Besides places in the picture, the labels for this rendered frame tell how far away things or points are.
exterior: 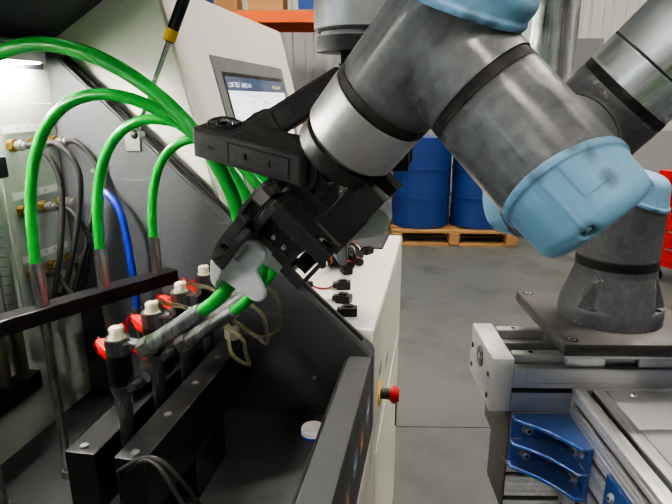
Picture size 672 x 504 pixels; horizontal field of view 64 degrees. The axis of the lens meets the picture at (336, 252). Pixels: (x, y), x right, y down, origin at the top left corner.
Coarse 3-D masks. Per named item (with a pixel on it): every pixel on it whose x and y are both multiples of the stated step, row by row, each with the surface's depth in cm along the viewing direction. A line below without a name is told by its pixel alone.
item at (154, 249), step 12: (168, 144) 80; (180, 144) 79; (168, 156) 80; (156, 168) 81; (156, 180) 82; (264, 180) 78; (156, 192) 82; (156, 204) 83; (156, 216) 84; (156, 228) 84; (156, 240) 84; (156, 252) 85; (156, 264) 85
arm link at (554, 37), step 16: (544, 0) 78; (560, 0) 77; (576, 0) 78; (544, 16) 78; (560, 16) 78; (576, 16) 79; (528, 32) 80; (544, 32) 79; (560, 32) 78; (576, 32) 80; (544, 48) 79; (560, 48) 79; (576, 48) 81; (560, 64) 80; (496, 208) 88; (496, 224) 90
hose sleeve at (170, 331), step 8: (184, 312) 55; (192, 312) 54; (176, 320) 55; (184, 320) 55; (192, 320) 55; (200, 320) 55; (160, 328) 57; (168, 328) 56; (176, 328) 55; (184, 328) 55; (152, 336) 57; (160, 336) 56; (168, 336) 56; (176, 336) 56; (152, 344) 57; (160, 344) 57
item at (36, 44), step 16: (0, 48) 53; (16, 48) 53; (32, 48) 52; (48, 48) 52; (64, 48) 51; (80, 48) 50; (96, 64) 51; (112, 64) 50; (128, 80) 50; (144, 80) 50; (160, 96) 49; (176, 112) 49; (192, 128) 49; (208, 160) 50; (224, 176) 50; (224, 192) 50; (224, 288) 53; (208, 304) 54
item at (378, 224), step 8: (376, 216) 50; (384, 216) 50; (368, 224) 50; (376, 224) 50; (384, 224) 50; (360, 232) 51; (368, 232) 51; (376, 232) 51; (384, 232) 51; (352, 240) 51; (344, 248) 53; (336, 256) 53; (344, 256) 53; (344, 264) 54
